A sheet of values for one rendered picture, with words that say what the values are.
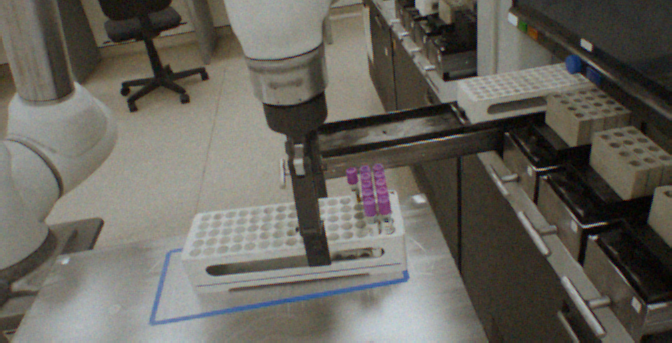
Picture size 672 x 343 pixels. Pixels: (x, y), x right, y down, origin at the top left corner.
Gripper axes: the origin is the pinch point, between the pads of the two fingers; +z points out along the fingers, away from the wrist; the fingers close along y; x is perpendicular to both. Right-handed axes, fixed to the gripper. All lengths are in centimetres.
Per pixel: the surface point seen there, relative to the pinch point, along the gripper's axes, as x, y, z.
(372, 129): 9.9, -37.6, 7.1
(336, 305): 1.6, 9.7, 5.4
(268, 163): -40, -160, 87
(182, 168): -85, -165, 87
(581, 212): 37.8, -2.8, 5.6
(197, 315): -16.7, 8.9, 5.4
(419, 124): 19.5, -37.2, 7.0
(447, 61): 32, -71, 8
